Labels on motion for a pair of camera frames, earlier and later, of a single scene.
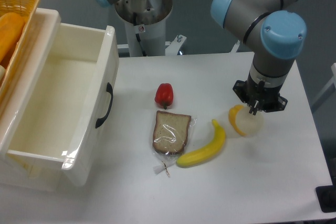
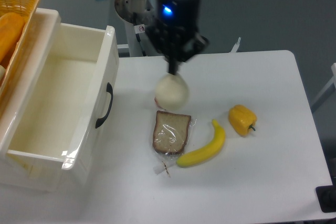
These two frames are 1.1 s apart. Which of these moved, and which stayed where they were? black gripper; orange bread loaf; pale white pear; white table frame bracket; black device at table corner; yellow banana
Moved: black gripper; pale white pear
Stayed: orange bread loaf; yellow banana; white table frame bracket; black device at table corner
